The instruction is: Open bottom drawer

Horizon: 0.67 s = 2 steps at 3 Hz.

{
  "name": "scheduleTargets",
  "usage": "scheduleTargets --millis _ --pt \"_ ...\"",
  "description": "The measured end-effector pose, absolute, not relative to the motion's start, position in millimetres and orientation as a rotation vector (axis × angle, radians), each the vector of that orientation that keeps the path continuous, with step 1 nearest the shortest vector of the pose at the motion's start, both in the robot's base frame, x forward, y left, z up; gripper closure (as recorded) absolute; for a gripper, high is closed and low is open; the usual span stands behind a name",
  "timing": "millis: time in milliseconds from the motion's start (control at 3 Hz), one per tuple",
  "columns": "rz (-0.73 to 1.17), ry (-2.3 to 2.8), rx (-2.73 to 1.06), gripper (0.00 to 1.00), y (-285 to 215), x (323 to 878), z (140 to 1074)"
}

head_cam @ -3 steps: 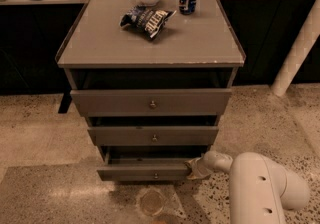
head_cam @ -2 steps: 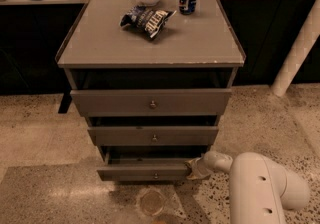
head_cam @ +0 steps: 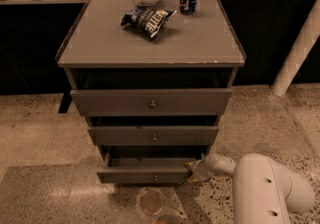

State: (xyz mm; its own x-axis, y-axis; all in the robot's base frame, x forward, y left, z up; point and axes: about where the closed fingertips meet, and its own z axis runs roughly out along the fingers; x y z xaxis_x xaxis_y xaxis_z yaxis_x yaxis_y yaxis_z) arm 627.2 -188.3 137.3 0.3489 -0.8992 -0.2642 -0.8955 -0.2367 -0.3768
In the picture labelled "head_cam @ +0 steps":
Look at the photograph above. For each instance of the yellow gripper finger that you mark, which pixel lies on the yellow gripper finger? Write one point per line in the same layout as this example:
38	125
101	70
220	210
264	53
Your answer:
192	166
195	179

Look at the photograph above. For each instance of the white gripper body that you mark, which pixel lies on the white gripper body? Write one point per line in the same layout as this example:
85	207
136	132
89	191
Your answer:
202	171

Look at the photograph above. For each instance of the grey bottom drawer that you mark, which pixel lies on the grey bottom drawer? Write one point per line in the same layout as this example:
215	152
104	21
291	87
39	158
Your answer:
148	164

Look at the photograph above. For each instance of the grey drawer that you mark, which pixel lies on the grey drawer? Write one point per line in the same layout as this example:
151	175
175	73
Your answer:
151	102
148	164
153	135

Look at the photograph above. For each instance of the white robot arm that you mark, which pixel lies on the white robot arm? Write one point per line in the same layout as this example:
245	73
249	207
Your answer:
264	191

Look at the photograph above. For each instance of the grey middle drawer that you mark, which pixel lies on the grey middle drawer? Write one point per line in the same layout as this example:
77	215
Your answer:
153	135

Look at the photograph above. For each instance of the grey top drawer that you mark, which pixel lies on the grey top drawer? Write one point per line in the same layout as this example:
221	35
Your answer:
151	102

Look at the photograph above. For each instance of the grey drawer cabinet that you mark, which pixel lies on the grey drawer cabinet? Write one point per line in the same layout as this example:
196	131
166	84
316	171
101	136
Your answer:
194	51

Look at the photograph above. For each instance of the round floor plate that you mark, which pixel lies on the round floor plate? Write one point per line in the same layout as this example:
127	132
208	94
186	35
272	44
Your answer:
150	202

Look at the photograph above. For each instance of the blue white chip bag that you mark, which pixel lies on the blue white chip bag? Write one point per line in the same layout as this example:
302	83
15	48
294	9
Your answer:
150	20

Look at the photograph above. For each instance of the white diagonal pole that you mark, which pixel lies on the white diagonal pole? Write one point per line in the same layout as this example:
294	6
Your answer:
302	46

